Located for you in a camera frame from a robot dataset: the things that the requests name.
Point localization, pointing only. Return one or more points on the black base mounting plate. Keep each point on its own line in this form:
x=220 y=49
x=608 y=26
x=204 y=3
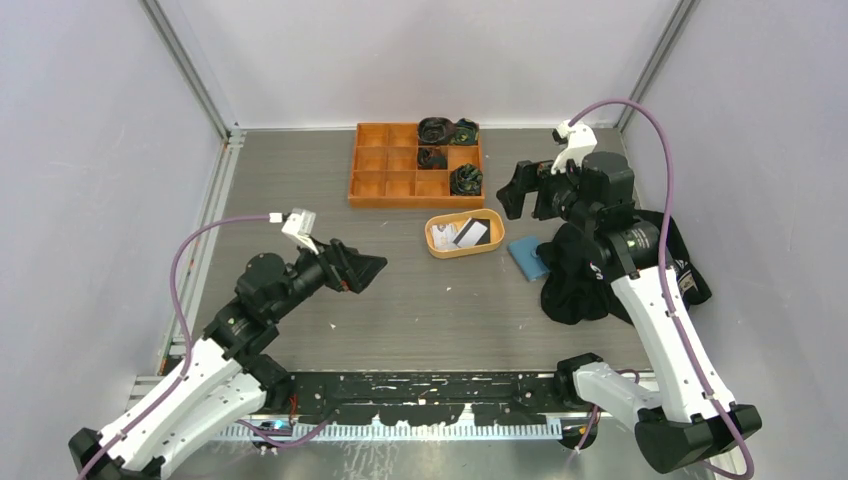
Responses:
x=421 y=398

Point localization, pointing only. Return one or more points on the green rolled sock top right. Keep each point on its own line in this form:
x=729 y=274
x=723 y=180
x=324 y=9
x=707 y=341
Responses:
x=465 y=133

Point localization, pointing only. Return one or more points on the dark rolled sock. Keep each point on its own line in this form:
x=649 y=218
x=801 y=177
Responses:
x=431 y=158
x=435 y=131

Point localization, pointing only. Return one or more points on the oval wooden tray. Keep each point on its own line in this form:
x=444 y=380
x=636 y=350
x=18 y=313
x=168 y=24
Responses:
x=497 y=232

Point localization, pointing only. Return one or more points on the blue leather card holder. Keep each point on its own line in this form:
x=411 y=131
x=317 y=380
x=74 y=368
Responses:
x=524 y=253

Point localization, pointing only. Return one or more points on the black and white card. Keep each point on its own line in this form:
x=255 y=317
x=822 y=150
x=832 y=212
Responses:
x=474 y=232

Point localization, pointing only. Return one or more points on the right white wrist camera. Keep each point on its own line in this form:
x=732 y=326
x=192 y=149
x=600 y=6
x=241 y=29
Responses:
x=577 y=140

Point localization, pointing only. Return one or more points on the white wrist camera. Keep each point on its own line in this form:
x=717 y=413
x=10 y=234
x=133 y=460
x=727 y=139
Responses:
x=297 y=226
x=577 y=140

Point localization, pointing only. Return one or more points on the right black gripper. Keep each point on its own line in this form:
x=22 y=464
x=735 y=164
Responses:
x=529 y=176

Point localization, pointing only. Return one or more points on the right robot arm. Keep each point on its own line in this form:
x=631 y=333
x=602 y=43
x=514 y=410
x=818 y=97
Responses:
x=691 y=416

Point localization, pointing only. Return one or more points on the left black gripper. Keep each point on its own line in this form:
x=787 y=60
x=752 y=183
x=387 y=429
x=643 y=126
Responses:
x=335 y=259

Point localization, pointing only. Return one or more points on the aluminium frame rail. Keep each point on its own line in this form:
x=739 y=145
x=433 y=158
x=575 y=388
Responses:
x=272 y=429

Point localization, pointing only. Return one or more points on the orange compartment organizer tray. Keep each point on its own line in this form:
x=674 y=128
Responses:
x=385 y=171

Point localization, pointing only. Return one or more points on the black garment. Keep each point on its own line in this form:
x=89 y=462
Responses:
x=575 y=290

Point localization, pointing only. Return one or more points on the dark rolled sock middle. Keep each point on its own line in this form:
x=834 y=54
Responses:
x=431 y=158

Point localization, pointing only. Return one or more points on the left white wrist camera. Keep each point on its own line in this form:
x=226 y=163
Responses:
x=297 y=226

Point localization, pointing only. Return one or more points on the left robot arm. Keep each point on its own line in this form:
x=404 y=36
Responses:
x=226 y=374

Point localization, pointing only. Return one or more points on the dark rolled sock top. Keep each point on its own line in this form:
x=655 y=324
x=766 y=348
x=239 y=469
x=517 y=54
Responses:
x=435 y=131

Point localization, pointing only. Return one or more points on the white patterned card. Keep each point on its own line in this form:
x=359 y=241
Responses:
x=443 y=236

